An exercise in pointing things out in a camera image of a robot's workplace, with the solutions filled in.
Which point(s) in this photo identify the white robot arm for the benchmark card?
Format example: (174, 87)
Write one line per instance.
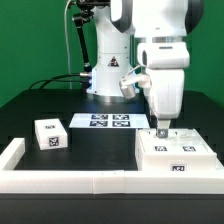
(122, 26)

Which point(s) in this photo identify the white base tag plate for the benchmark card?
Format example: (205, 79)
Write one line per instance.
(99, 120)

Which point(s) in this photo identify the white U-shaped fence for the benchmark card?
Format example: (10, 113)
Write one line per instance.
(15, 181)

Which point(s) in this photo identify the white cabinet body box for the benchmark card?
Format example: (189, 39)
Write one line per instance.
(173, 160)

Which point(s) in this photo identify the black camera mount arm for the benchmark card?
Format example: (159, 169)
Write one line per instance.
(85, 16)

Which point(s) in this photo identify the small white cabinet top block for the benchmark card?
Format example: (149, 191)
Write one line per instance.
(50, 134)

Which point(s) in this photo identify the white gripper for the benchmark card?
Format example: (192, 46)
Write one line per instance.
(165, 64)

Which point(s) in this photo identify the white cabinet door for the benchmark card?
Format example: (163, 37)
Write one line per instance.
(187, 140)
(152, 144)

